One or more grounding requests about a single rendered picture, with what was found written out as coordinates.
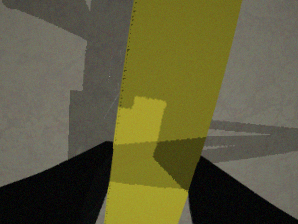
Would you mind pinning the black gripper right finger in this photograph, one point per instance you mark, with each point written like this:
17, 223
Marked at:
216, 198

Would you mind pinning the yellow bar with red end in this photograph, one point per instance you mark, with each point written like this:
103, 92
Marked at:
175, 60

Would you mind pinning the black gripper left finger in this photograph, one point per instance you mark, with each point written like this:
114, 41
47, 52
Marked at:
69, 193

